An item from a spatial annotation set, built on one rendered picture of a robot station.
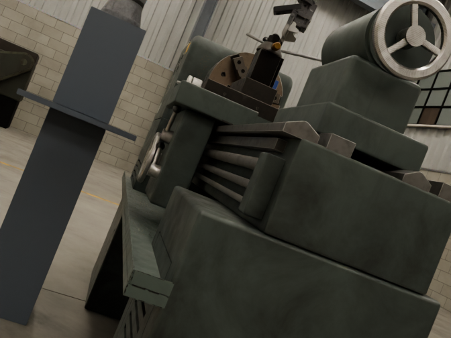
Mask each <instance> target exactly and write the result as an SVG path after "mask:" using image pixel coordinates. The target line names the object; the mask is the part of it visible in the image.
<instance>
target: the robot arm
mask: <svg viewBox="0 0 451 338"><path fill-rule="evenodd" d="M297 1H298V4H292V5H280V6H274V7H273V14H274V15H284V14H290V16H289V19H288V21H287V23H286V25H285V27H284V29H283V31H282V38H281V46H282V45H283V42H284V41H288V42H295V41H296V37H295V36H294V35H293V33H296V34H297V33H299V32H302V33H304V32H305V30H306V29H307V26H308V25H309V23H310V22H311V21H310V20H311V18H312V16H313V14H314V12H315V10H316V9H317V5H315V3H316V1H317V0H297ZM146 2H147V0H109V1H108V2H107V3H106V4H105V5H104V6H103V7H102V8H101V11H104V12H106V13H108V14H110V15H112V16H114V17H117V18H119V19H121V20H124V21H126V22H128V23H130V24H132V25H134V26H136V27H139V28H140V26H141V16H142V9H143V7H144V5H145V4H146Z"/></svg>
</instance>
